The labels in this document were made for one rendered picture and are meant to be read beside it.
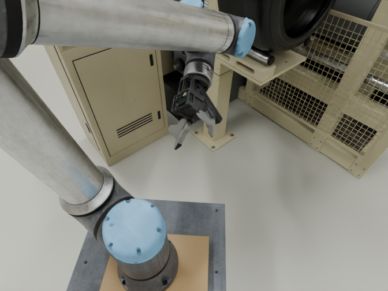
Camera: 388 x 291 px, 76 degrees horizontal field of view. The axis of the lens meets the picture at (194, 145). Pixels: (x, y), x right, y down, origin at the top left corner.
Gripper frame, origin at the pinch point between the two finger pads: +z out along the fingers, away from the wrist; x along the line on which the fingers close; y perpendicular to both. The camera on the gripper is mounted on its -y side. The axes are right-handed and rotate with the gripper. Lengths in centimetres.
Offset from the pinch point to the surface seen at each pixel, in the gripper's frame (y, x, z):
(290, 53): -58, 0, -79
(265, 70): -37, -1, -53
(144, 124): -33, -100, -56
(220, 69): -43, -36, -78
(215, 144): -87, -79, -56
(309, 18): -49, 15, -85
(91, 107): 7, -88, -44
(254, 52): -31, -4, -61
